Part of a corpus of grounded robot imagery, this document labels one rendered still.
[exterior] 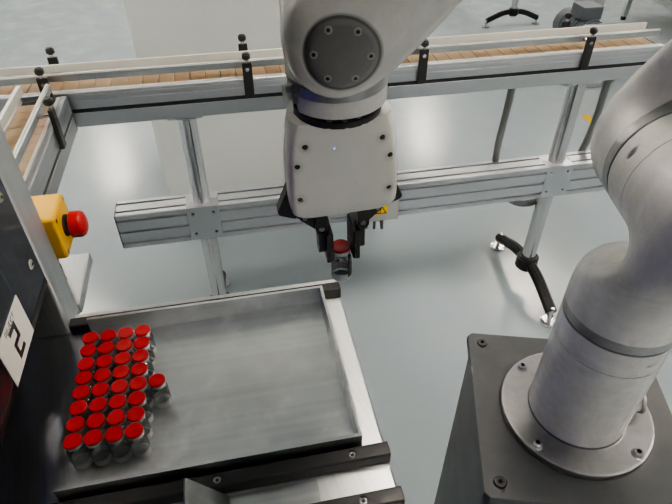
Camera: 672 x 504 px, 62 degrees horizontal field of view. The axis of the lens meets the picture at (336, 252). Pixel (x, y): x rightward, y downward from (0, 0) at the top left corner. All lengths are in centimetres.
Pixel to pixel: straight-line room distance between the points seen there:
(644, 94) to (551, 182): 142
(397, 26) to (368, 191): 20
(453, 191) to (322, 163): 137
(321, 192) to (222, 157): 179
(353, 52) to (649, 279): 32
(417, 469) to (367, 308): 65
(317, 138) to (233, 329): 44
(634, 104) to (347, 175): 27
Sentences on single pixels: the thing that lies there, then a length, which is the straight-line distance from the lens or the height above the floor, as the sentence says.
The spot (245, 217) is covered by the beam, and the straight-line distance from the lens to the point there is 173.
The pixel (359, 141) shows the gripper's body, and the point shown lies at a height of 126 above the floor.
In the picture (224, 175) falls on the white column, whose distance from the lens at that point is 232.
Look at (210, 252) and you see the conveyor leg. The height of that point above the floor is 36.
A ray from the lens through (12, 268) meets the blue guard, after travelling 74.
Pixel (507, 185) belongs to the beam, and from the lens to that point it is 192.
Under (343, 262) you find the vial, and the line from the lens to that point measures 59.
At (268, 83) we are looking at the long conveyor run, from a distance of 149.
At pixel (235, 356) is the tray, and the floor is 88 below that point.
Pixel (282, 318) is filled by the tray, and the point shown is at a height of 88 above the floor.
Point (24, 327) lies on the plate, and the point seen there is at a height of 101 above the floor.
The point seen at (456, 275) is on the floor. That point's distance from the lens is 228.
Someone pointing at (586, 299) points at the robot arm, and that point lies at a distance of 63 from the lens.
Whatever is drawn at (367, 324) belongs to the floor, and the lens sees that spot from 204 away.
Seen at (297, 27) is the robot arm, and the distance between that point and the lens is 35.
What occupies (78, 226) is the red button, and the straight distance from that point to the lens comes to 90.
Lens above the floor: 149
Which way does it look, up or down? 40 degrees down
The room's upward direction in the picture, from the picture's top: straight up
